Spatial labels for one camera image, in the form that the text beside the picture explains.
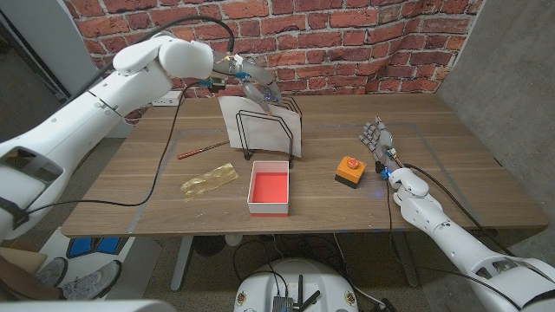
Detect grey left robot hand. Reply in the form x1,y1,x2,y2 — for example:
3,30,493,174
212,54,283,116

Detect white power strip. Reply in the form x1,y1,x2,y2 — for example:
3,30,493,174
151,90,184,107

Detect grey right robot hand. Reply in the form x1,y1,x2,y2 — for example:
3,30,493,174
358,115,405,173

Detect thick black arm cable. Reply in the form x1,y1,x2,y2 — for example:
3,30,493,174
64,16,236,106
402,162,517,257

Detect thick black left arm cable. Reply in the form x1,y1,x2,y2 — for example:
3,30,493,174
64,16,236,106

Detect dark round floor object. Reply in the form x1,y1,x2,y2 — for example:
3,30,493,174
193,236,226,257

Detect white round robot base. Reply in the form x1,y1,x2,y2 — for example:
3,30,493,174
232,258,360,312

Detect white box red inside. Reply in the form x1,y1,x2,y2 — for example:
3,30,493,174
246,159,291,218

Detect orange emergency stop button box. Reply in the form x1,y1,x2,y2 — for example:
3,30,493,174
334,155,367,189

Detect black wire file holder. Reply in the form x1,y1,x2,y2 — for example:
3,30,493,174
235,97,304,169

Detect black router with antennas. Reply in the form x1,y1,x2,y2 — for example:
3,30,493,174
271,274,322,312

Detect tan cardboard box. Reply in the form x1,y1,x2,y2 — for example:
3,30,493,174
0,246,48,274

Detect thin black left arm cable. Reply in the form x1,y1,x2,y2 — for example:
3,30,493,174
23,81,218,216

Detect brown trouser leg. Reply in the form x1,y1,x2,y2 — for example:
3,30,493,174
0,255,62,302

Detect red-brown pen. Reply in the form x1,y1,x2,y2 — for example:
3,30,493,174
176,140,231,160

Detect white paper file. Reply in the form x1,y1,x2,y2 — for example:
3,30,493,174
218,95,303,159

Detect gold plastic wrap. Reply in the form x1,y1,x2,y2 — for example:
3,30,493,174
180,162,239,203

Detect white floor cable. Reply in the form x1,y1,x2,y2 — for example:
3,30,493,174
332,232,385,308

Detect black floor plug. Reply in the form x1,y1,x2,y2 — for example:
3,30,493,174
368,297,398,312

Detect white floor mat blue shapes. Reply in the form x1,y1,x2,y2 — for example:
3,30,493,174
38,227,162,301

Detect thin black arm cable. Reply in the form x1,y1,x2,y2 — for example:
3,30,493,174
382,177,521,311
23,81,218,216

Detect white table leg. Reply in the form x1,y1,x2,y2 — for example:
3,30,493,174
170,235,195,292

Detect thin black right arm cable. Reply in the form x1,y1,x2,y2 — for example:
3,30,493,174
382,177,521,311

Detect printed red brick backdrop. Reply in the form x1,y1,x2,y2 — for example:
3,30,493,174
62,0,485,126

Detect grey sneaker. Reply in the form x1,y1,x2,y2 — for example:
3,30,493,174
32,257,69,289
58,259,123,301

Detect grey table leg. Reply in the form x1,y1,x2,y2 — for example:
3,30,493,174
392,231,421,289

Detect black floor cable loop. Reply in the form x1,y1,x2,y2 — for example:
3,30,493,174
232,237,291,287

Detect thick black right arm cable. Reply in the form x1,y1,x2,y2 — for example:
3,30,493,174
402,162,517,257

